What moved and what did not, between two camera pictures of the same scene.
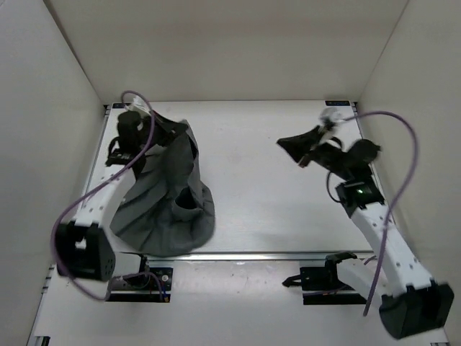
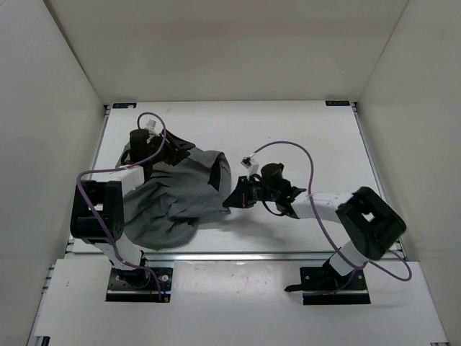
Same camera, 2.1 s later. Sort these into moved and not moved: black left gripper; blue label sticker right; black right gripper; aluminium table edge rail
Moved: black left gripper; black right gripper
Not moved: blue label sticker right; aluminium table edge rail
